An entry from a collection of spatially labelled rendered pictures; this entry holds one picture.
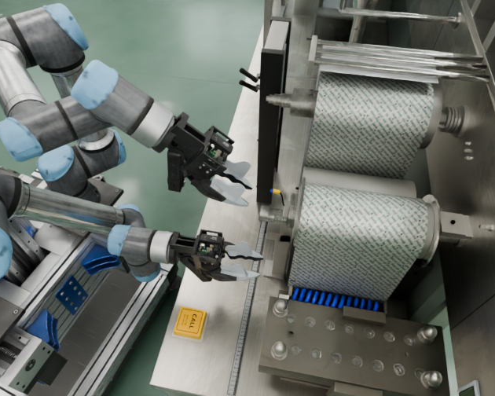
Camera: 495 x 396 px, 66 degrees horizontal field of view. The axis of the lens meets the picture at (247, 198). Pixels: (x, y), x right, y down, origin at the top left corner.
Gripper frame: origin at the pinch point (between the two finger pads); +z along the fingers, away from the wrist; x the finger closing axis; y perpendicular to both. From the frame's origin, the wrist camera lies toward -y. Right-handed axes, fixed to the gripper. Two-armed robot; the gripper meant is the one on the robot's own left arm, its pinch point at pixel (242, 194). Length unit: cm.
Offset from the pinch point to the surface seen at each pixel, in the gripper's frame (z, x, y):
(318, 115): 5.8, 19.6, 13.0
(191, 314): 15.3, -12.8, -36.3
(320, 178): 16.3, 13.0, 5.1
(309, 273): 25.0, -4.7, -4.6
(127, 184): 10, 95, -161
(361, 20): 16, 71, 16
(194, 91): 23, 196, -150
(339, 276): 29.6, -4.7, 0.5
